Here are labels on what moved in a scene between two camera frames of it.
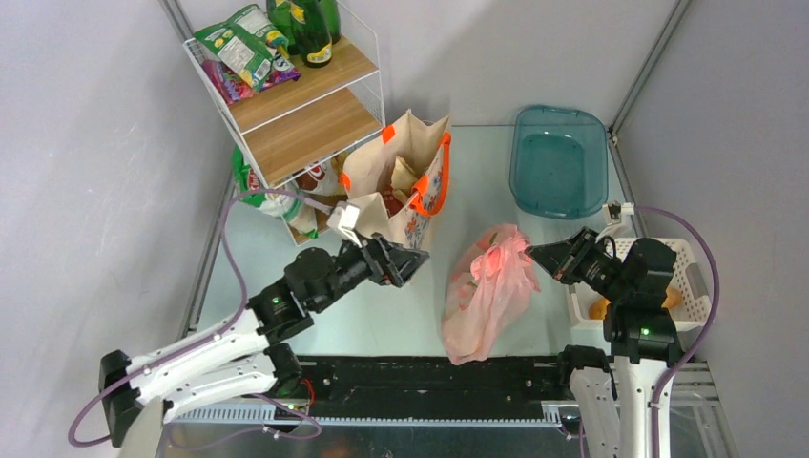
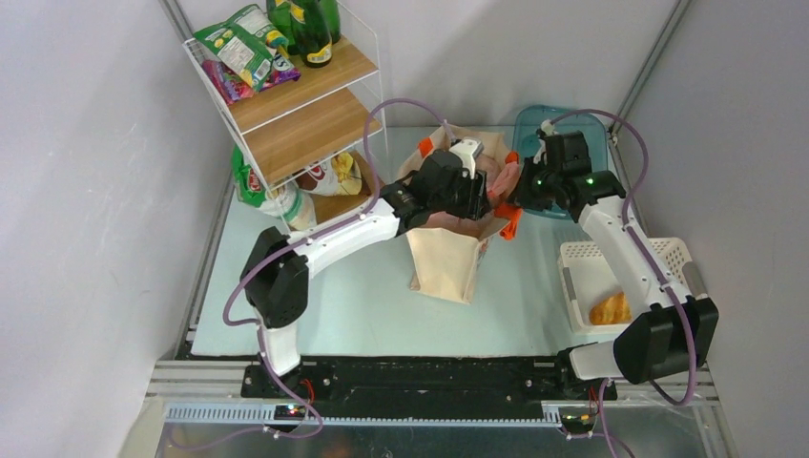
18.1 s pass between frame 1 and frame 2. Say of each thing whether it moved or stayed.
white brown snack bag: stayed
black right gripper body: moved
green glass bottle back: stayed
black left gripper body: moved
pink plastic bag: moved
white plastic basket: stayed
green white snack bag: stayed
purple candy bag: stayed
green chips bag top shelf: stayed
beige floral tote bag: moved
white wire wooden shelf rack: stayed
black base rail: stayed
